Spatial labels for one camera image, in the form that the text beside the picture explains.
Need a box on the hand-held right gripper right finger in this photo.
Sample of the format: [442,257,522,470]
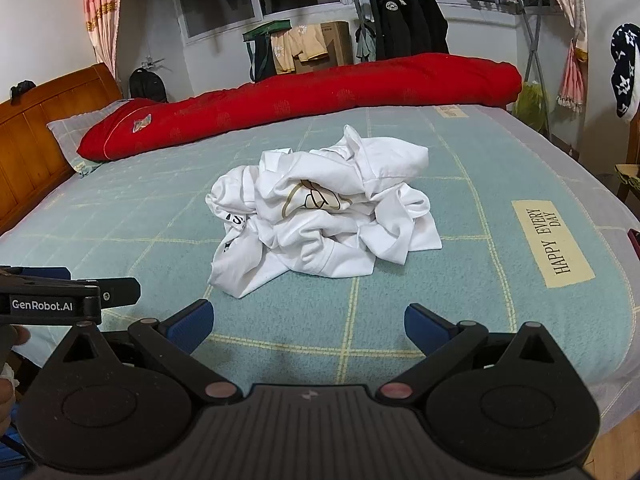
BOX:
[376,303,569,404]

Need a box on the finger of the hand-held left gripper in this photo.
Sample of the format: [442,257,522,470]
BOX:
[97,277,141,307]

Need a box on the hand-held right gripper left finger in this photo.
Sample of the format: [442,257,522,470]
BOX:
[47,299,243,406]

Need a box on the white printed t-shirt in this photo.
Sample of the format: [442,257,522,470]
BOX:
[206,124,443,299]

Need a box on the person's left hand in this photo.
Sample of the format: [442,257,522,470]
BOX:
[0,324,30,436]

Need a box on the wooden headboard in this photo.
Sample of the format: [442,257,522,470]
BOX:
[0,63,123,236]

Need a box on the checked pillow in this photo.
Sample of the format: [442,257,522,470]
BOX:
[46,100,136,177]

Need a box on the black backpack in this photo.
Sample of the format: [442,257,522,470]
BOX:
[129,67,168,103]

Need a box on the yellow-green bag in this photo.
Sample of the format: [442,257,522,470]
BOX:
[515,82,550,137]

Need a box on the wooden chair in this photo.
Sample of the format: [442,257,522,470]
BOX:
[615,162,640,206]

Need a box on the red quilt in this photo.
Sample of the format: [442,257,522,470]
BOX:
[76,53,522,162]

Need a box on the green trimmed dark garment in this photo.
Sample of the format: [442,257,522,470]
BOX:
[242,19,292,84]

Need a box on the teal garment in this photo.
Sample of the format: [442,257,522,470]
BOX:
[354,22,377,64]

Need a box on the cardboard box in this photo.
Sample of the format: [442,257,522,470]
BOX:
[295,21,351,76]

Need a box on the plain black jacket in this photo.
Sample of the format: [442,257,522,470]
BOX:
[414,0,449,56]

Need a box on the black jacket with badge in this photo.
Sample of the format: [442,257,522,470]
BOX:
[374,0,417,60]

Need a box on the metal drying rack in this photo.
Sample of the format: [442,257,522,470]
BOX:
[430,0,563,88]

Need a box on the navy star-printed garment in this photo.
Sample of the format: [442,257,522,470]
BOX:
[611,24,640,123]

